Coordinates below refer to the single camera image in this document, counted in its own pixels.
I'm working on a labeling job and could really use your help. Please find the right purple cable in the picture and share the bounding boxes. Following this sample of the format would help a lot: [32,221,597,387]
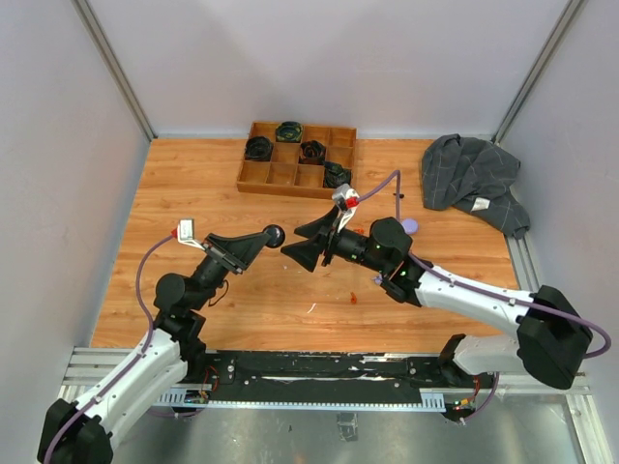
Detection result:
[355,169,611,360]

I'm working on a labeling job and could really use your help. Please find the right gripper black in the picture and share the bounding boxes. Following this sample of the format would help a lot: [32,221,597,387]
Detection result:
[281,205,389,275]

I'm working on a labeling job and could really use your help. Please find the rolled green belt top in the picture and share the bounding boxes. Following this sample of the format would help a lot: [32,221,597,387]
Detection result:
[275,121,304,143]

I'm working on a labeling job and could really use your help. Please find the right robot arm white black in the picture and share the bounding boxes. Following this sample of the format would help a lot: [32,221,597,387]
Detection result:
[281,208,593,390]

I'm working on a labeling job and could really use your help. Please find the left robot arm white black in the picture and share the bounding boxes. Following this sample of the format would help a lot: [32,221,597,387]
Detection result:
[37,219,281,463]

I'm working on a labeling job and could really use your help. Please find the rolled dark belt centre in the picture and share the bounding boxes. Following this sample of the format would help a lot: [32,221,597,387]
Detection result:
[299,140,326,165]

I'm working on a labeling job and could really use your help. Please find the black earbud charging case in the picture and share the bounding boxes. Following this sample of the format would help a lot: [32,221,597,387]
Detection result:
[263,224,285,249]

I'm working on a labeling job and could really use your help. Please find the lilac earbud charging case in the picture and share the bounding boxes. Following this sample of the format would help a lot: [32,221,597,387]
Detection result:
[401,218,419,235]

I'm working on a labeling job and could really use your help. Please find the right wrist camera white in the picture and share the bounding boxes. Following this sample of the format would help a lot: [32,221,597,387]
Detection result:
[332,184,360,231]

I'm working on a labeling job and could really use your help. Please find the rolled dark belt left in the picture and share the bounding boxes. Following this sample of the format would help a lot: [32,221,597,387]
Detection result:
[244,136,274,161]

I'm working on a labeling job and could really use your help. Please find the purple cable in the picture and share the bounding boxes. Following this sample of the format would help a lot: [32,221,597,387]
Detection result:
[44,233,181,464]
[355,169,611,360]

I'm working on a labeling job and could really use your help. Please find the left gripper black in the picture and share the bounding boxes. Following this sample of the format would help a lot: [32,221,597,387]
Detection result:
[191,232,271,310]

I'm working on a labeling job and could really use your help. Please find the rolled dark belt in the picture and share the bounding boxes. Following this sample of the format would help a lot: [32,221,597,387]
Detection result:
[299,140,326,165]
[244,136,274,161]

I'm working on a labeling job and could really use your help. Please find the grey checked cloth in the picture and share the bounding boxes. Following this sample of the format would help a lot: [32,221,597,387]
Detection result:
[421,133,531,239]

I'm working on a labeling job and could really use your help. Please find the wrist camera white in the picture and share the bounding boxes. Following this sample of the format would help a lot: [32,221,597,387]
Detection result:
[332,184,360,231]
[175,218,204,250]

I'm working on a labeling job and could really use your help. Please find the wooden compartment tray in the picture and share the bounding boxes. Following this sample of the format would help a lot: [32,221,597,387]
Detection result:
[236,121,357,199]

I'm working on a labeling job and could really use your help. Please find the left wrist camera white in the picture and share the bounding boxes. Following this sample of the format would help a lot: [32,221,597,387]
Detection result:
[175,218,204,250]

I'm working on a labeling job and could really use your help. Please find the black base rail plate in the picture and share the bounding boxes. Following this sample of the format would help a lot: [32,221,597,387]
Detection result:
[157,351,491,409]

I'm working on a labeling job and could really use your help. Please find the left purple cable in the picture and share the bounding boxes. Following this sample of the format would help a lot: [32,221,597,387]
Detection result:
[44,233,181,464]

